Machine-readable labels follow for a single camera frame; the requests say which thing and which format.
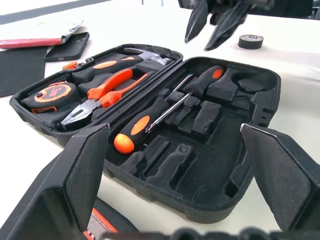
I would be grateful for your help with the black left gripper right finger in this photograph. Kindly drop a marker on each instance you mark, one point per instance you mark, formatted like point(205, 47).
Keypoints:
point(287, 180)

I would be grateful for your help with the orange black utility knife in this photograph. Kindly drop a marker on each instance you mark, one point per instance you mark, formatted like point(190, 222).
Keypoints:
point(105, 222)

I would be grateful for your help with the black rectangular mat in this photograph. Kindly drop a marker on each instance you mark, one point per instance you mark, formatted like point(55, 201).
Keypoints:
point(21, 72)

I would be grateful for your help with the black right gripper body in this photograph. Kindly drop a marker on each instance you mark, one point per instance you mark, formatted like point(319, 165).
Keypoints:
point(225, 5)

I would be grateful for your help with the black tape roll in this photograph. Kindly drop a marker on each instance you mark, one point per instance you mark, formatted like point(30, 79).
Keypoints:
point(250, 43)

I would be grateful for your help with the black phone case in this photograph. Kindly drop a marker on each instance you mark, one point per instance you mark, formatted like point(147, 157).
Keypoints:
point(70, 47)

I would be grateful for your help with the black orange tape measure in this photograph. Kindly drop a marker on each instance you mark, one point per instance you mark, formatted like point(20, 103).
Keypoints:
point(53, 93)

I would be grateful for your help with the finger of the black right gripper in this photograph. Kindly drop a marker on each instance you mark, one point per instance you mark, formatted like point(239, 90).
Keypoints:
point(197, 22)
point(225, 27)

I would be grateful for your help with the red white book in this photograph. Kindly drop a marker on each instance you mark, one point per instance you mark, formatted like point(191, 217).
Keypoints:
point(27, 43)

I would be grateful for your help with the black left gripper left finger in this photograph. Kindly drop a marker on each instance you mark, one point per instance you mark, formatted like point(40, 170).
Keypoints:
point(57, 190)

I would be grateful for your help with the black plastic tool case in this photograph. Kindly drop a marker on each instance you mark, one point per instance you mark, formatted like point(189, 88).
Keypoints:
point(200, 160)

